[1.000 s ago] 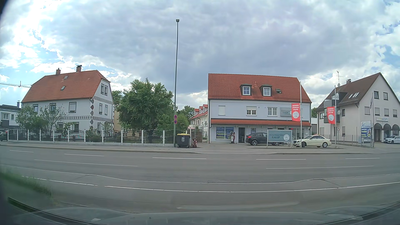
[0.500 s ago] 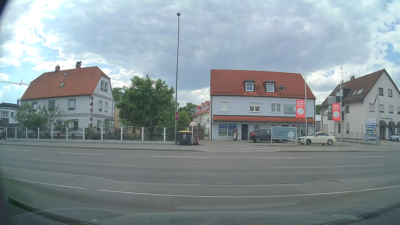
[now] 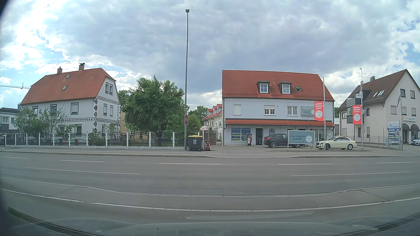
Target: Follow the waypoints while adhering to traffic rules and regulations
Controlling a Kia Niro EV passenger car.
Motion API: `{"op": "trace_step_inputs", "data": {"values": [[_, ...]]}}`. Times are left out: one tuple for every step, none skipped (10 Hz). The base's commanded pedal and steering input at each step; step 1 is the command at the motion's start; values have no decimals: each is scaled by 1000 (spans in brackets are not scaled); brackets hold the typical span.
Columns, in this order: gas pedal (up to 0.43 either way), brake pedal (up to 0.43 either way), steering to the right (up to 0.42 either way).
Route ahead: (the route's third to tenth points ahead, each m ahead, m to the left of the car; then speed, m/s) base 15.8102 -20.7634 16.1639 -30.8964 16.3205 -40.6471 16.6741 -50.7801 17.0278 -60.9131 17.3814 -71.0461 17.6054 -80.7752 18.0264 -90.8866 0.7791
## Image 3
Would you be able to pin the row of red-roofed houses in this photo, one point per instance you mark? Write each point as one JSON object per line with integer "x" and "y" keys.
{"x": 214, "y": 119}

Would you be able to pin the small brown bin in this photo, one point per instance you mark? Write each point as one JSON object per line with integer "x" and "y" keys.
{"x": 207, "y": 145}

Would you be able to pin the black bin with yellow lid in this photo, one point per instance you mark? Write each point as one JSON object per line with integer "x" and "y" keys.
{"x": 195, "y": 143}

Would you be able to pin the grey pavement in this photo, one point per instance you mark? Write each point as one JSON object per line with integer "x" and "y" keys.
{"x": 229, "y": 149}

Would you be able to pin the white shop building red roof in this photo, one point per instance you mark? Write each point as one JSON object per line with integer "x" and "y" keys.
{"x": 256, "y": 109}

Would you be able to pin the large green tree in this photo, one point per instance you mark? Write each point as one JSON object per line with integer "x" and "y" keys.
{"x": 152, "y": 105}

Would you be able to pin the grey asphalt road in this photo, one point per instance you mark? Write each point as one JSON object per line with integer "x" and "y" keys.
{"x": 197, "y": 180}

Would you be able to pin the black car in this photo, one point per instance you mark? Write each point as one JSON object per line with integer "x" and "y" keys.
{"x": 279, "y": 140}

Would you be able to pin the grey billboard on posts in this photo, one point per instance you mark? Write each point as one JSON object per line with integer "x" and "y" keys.
{"x": 301, "y": 137}

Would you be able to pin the road markings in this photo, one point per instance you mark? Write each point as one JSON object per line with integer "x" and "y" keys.
{"x": 229, "y": 210}

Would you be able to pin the red banner flag on pole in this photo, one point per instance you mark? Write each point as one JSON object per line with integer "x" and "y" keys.
{"x": 319, "y": 111}
{"x": 357, "y": 114}

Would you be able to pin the car's own bonnet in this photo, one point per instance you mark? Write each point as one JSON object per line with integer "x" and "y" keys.
{"x": 210, "y": 228}

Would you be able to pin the black metal fence white posts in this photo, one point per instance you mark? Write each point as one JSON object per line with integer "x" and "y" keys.
{"x": 98, "y": 139}

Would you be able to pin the white house with patterned corners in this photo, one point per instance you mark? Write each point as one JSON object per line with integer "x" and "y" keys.
{"x": 82, "y": 111}

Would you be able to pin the white car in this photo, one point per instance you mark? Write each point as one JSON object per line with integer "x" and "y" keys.
{"x": 338, "y": 143}

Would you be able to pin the beige house with brown roof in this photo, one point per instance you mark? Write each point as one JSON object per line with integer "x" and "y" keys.
{"x": 380, "y": 111}

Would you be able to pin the small tree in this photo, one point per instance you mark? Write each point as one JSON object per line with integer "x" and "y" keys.
{"x": 28, "y": 123}

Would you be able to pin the blue and white sign board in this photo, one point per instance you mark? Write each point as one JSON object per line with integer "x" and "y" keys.
{"x": 393, "y": 132}

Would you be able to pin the dark building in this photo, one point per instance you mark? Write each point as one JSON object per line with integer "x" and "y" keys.
{"x": 6, "y": 121}

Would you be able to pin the white vehicle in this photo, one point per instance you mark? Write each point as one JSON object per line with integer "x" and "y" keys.
{"x": 416, "y": 141}

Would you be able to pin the round road signs on post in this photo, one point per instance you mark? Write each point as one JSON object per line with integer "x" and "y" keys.
{"x": 186, "y": 119}

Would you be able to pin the tall grey lamp post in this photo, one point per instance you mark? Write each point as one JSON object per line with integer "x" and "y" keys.
{"x": 186, "y": 82}

